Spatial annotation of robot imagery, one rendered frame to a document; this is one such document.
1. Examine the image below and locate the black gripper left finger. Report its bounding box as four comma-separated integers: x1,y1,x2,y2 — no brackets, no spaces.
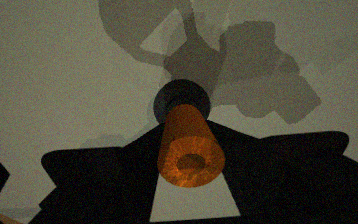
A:
41,123,165,223

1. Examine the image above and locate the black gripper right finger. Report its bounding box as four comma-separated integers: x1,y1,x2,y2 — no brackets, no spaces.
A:
205,120,349,215

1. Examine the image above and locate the orange knob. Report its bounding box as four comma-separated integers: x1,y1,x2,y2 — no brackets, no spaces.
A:
157,104,225,188

